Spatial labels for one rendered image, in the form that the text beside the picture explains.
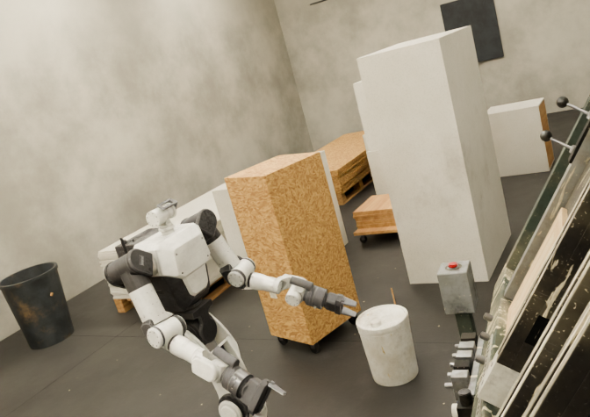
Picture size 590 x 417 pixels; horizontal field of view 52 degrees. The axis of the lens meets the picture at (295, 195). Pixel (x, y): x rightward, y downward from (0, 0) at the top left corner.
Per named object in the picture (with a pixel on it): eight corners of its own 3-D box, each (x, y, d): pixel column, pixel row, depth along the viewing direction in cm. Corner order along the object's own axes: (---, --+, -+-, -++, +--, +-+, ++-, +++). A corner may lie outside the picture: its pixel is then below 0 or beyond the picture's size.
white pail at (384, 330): (382, 356, 376) (363, 288, 366) (428, 358, 361) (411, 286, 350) (363, 386, 350) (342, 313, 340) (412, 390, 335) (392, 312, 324)
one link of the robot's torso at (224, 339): (227, 432, 250) (167, 336, 249) (250, 406, 265) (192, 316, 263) (252, 424, 241) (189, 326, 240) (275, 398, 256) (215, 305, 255)
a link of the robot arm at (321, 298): (338, 321, 256) (311, 312, 259) (345, 301, 261) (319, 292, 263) (338, 310, 245) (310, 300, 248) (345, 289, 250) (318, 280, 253)
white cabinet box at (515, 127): (501, 166, 720) (490, 106, 704) (554, 159, 689) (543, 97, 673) (494, 177, 683) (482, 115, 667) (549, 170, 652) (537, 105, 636)
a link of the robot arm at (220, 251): (227, 292, 263) (197, 251, 260) (241, 276, 274) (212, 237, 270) (247, 283, 257) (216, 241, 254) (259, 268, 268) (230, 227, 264)
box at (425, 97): (442, 239, 543) (398, 43, 504) (511, 233, 511) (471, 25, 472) (410, 283, 469) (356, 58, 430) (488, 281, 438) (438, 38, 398)
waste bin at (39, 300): (56, 323, 598) (32, 262, 584) (92, 324, 571) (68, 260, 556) (10, 352, 555) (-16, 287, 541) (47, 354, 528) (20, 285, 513)
